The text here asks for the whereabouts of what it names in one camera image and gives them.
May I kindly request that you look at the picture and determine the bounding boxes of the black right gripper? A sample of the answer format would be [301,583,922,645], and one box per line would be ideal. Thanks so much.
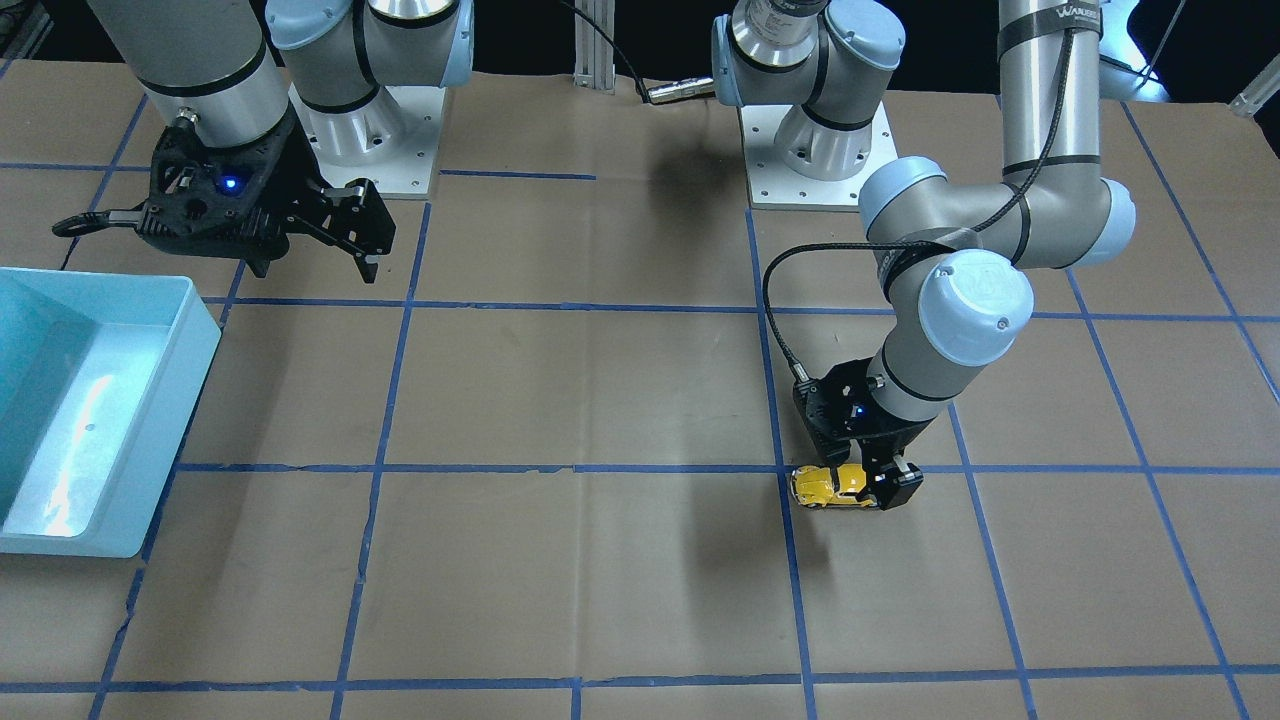
[134,108,396,284]

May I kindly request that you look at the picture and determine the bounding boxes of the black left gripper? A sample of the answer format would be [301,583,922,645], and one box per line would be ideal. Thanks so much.
[794,359,931,510]

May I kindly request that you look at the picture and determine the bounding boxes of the yellow toy beetle car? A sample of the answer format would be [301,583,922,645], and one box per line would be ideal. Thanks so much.
[788,464,881,510]

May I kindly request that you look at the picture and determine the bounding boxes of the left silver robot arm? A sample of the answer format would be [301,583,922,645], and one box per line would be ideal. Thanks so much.
[712,1,1137,510]

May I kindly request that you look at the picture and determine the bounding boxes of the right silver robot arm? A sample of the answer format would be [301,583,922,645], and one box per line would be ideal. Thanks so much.
[52,1,475,283]

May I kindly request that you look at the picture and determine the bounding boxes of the light blue plastic bin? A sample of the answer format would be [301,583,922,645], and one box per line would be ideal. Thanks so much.
[1,266,221,559]

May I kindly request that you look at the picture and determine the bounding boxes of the aluminium frame post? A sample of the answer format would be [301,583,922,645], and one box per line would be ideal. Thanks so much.
[570,1,616,95]

